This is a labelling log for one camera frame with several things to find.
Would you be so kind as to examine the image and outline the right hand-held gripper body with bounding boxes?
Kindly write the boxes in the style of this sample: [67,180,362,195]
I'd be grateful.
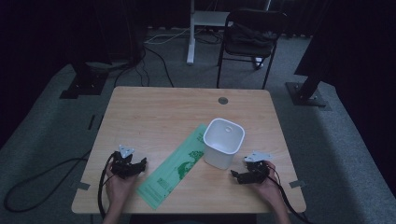
[243,150,274,185]

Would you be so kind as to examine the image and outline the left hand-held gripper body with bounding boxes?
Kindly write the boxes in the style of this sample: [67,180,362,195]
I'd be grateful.
[110,144,141,180]

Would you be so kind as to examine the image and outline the white plastic bin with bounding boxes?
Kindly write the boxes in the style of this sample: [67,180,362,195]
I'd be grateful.
[203,118,246,171]

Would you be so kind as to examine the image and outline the green printed plastic bag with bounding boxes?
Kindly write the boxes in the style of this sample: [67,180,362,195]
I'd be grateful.
[135,123,208,211]

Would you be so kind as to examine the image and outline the person's right hand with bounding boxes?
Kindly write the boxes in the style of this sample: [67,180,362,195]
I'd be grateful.
[248,160,284,207]

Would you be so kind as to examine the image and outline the person's left hand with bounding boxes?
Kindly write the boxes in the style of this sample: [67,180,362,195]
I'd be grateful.
[105,161,140,206]

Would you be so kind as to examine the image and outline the black folding chair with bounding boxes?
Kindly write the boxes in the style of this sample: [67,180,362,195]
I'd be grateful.
[216,8,290,90]

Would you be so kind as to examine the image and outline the white desk leg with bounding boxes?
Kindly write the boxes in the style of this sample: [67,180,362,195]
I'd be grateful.
[186,0,232,65]

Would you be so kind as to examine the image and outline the dark cloth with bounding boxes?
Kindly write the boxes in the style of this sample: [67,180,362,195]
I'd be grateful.
[229,22,278,49]

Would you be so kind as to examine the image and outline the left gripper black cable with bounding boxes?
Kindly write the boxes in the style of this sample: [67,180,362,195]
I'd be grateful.
[97,153,117,219]

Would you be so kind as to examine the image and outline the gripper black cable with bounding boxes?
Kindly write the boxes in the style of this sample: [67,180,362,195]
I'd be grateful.
[266,163,313,224]
[97,153,117,219]

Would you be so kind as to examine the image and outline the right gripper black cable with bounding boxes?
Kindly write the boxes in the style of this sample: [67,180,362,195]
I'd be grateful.
[266,163,313,224]

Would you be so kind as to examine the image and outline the thick black floor cable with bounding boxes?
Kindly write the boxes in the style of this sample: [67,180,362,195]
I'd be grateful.
[3,148,93,214]

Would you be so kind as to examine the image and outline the black stand with base plate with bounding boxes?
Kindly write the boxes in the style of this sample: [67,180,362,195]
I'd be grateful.
[285,0,329,108]
[59,60,110,100]

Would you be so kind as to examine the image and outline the thin black floor cables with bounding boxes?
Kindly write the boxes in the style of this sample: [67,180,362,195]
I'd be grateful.
[113,46,176,89]

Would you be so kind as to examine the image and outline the white floor cable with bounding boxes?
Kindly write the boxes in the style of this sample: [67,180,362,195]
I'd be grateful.
[144,27,191,45]

